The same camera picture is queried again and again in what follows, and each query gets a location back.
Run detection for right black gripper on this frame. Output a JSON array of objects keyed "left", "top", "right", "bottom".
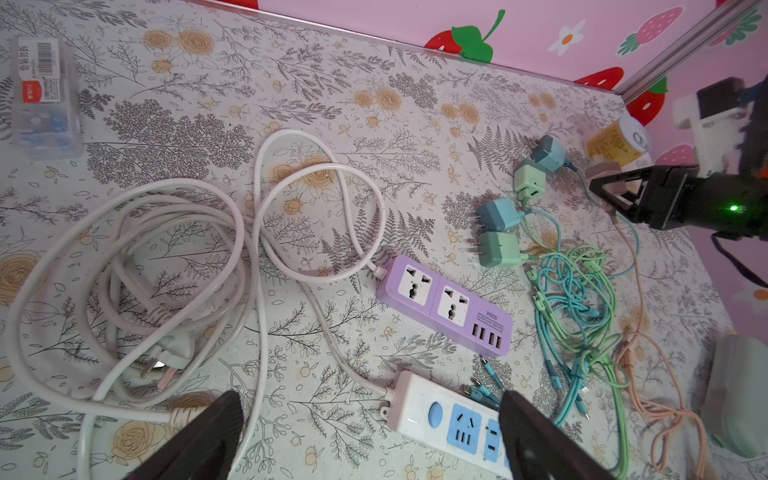
[{"left": 590, "top": 166, "right": 767, "bottom": 240}]

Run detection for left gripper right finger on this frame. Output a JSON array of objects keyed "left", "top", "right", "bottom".
[{"left": 499, "top": 390, "right": 612, "bottom": 480}]

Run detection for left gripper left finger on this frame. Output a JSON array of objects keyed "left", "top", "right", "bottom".
[{"left": 125, "top": 390, "right": 244, "bottom": 479}]

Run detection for green charger plug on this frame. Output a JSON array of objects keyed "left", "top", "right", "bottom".
[
  {"left": 513, "top": 160, "right": 546, "bottom": 206},
  {"left": 478, "top": 231, "right": 530, "bottom": 268}
]

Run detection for pink charger cable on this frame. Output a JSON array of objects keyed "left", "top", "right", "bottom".
[{"left": 605, "top": 203, "right": 712, "bottom": 480}]

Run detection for pink charger plug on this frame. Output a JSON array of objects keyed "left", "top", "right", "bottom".
[{"left": 585, "top": 162, "right": 628, "bottom": 194}]

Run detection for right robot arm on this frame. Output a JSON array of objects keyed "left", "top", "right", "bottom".
[{"left": 588, "top": 77, "right": 767, "bottom": 287}]

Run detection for blue charger plug far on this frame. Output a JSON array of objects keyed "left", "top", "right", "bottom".
[{"left": 531, "top": 135, "right": 578, "bottom": 173}]

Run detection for blue charger plug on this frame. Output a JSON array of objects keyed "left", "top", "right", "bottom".
[
  {"left": 476, "top": 197, "right": 526, "bottom": 232},
  {"left": 531, "top": 135, "right": 578, "bottom": 173}
]

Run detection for blue charger plug near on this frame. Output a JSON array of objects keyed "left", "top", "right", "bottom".
[{"left": 476, "top": 197, "right": 526, "bottom": 232}]

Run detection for yellow tin can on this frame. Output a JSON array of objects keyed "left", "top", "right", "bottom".
[{"left": 586, "top": 114, "right": 651, "bottom": 167}]

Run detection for white blue power strip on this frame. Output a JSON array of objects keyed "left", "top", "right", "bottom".
[{"left": 380, "top": 371, "right": 513, "bottom": 479}]

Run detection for pale green soap box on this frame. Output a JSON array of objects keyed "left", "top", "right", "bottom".
[{"left": 701, "top": 335, "right": 767, "bottom": 458}]

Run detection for purple power strip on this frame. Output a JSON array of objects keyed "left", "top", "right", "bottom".
[{"left": 377, "top": 255, "right": 514, "bottom": 357}]

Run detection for clear plastic small box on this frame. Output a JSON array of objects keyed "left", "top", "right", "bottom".
[{"left": 11, "top": 37, "right": 85, "bottom": 160}]

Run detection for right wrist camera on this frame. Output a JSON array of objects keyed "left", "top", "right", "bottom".
[{"left": 673, "top": 77, "right": 751, "bottom": 178}]

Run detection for green cable tangle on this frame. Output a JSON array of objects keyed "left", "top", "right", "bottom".
[{"left": 461, "top": 206, "right": 642, "bottom": 480}]

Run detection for pinkish white power cable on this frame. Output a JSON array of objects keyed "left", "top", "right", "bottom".
[{"left": 95, "top": 128, "right": 388, "bottom": 385}]

